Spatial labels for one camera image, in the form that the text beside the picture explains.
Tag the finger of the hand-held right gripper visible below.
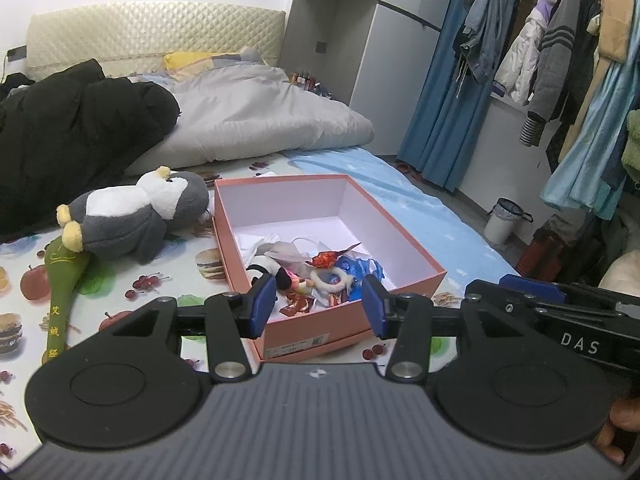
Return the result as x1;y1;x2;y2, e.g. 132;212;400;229
499;274;640;306
465;280;621;331

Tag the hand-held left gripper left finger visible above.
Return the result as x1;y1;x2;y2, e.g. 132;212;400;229
102;274;278;385

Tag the grey duvet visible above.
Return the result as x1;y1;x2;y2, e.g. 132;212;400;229
125;57;376;177

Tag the dark red stool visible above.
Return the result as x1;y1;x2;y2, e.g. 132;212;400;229
515;230;561;281

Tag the white ring keychain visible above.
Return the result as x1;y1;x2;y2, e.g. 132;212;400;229
310;266;353;295

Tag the black coat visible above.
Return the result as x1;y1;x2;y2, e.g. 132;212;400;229
0;58;181;243

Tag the person's right hand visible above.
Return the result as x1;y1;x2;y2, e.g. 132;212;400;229
595;395;640;465

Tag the white puffer jacket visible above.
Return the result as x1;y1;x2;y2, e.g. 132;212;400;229
494;0;556;106

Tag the food print mat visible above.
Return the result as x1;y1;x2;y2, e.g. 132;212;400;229
0;152;481;461

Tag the pink cardboard box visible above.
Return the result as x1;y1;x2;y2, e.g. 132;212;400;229
212;173;448;363

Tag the green massage hammer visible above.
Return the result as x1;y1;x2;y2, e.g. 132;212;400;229
42;237;93;366

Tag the grey white penguin plush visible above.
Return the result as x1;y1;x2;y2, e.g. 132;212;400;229
56;166;211;265

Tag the beige cloth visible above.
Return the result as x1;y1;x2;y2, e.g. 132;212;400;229
597;250;640;291

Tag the translucent plastic bag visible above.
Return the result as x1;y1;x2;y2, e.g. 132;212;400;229
267;240;301;266

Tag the beige quilted headboard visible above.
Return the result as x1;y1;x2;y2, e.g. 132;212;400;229
25;1;287;77

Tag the blue curtain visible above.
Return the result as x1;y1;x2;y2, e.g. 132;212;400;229
397;0;526;193

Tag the tan hanging garment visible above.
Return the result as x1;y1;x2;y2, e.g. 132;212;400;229
597;0;638;61

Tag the red snack wrapper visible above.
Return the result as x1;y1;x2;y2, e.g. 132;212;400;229
279;292;316;317

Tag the row of small bottles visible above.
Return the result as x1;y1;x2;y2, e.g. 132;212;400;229
289;71;333;100

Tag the white paper tissue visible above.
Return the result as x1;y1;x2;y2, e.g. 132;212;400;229
237;232;286;271

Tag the white trash bin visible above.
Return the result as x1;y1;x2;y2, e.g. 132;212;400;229
482;197;533;246

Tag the yellow patterned pillow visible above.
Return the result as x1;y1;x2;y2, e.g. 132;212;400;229
164;46;268;78

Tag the light blue hanging garment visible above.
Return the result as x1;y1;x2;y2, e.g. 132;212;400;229
540;45;640;221

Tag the green hanging garment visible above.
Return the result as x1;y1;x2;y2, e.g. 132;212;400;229
625;110;640;186

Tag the small panda plush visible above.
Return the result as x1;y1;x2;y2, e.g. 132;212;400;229
245;255;293;293

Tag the grey striped sweater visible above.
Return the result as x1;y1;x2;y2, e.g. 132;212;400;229
520;0;603;148

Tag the grey wall cabinet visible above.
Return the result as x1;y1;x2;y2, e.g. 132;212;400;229
277;0;463;156

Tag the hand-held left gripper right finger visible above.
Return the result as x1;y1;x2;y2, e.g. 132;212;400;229
362;274;521;382

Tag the blue plastic bag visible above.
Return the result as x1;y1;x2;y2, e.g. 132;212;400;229
335;255;386;301

